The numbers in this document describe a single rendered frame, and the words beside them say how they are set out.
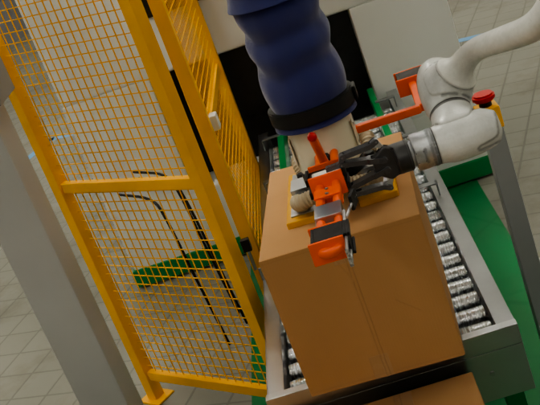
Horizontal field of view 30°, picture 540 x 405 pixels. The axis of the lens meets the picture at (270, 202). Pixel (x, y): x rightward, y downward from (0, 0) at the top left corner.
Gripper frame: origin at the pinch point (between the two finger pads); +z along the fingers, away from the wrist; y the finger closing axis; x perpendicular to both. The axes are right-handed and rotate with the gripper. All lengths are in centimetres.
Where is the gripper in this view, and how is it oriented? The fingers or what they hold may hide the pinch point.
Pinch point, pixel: (329, 182)
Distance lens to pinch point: 234.7
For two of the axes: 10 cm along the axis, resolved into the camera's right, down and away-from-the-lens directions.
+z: -9.4, 3.2, 1.1
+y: 3.3, 8.7, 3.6
